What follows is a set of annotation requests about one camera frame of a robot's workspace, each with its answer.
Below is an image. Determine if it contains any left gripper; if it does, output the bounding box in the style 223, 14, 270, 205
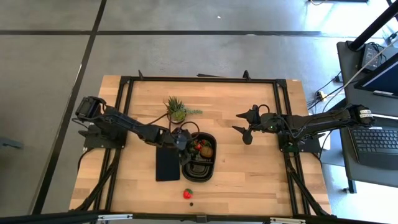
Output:
172, 128, 193, 167

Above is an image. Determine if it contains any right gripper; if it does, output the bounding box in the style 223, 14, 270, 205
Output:
231, 104, 282, 146

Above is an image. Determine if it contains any brown toy kiwi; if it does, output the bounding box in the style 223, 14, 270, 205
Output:
200, 146, 214, 159

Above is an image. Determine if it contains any black plastic tupperware container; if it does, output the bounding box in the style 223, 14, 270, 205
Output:
181, 132, 218, 183

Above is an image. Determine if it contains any dark flat rectangular lid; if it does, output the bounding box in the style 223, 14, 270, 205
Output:
155, 146, 181, 182

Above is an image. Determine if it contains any potted succulent plant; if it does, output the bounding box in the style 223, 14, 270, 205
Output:
164, 95, 203, 125

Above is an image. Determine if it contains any black desk with monitor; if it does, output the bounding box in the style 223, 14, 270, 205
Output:
336, 40, 398, 116

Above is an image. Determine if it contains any black computer keyboard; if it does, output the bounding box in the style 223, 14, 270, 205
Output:
349, 126, 398, 171

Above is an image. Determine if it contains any black power brick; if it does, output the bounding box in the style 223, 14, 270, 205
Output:
360, 43, 382, 72

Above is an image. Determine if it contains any black computer monitor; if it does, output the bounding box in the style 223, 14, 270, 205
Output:
354, 52, 398, 100

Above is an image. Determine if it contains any black upright pole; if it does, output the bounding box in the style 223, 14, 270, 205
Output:
348, 0, 398, 50

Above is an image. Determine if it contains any grey furniture foot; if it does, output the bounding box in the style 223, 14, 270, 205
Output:
0, 136, 24, 149

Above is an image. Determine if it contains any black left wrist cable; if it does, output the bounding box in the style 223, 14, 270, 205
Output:
146, 112, 201, 139

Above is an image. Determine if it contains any black aluminium table frame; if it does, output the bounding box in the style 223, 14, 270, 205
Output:
68, 70, 333, 218

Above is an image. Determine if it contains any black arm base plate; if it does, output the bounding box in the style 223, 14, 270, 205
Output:
77, 129, 127, 149
277, 128, 323, 154

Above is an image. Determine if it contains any black camera mount beam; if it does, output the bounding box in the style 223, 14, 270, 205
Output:
0, 210, 398, 224

